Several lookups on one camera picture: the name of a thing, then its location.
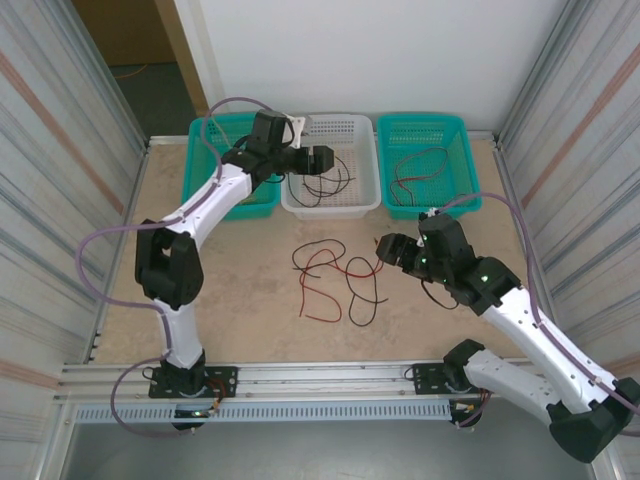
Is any short red wire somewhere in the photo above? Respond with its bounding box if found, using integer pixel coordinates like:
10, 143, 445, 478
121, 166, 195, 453
329, 257, 386, 281

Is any dark red wire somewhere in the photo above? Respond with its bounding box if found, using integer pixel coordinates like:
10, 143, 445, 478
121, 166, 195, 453
391, 147, 451, 207

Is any long red wire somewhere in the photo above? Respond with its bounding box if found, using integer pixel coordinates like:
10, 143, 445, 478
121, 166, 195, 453
298, 248, 344, 324

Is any white plastic basket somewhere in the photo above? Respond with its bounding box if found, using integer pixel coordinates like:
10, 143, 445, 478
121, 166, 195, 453
279, 113, 382, 221

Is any teal plastic basket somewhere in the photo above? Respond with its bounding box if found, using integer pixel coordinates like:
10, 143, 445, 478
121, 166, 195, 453
180, 112, 282, 222
374, 113, 484, 221

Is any brown wooden door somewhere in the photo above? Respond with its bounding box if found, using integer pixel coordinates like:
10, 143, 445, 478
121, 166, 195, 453
72, 0, 211, 116

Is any translucent corrugated side panel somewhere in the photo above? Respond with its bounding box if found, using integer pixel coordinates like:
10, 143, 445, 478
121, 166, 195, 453
492, 0, 640, 480
0, 0, 151, 480

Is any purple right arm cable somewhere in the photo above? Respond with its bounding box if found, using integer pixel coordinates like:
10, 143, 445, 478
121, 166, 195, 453
432, 193, 640, 429

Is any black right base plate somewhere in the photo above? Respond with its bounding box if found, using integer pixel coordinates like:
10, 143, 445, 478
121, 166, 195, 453
410, 363, 504, 396

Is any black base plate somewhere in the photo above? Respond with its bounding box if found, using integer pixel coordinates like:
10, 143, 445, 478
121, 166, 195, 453
148, 366, 239, 400
410, 363, 504, 396

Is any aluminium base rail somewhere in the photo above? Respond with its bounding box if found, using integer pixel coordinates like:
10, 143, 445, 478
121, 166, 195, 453
52, 360, 599, 404

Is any orange floor cable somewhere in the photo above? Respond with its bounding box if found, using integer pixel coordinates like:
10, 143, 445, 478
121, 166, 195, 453
112, 64, 151, 81

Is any grey slotted cable duct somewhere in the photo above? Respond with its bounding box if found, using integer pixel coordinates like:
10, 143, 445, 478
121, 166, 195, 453
74, 399, 454, 424

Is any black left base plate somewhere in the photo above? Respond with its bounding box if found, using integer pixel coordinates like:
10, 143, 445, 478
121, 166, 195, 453
148, 366, 239, 400

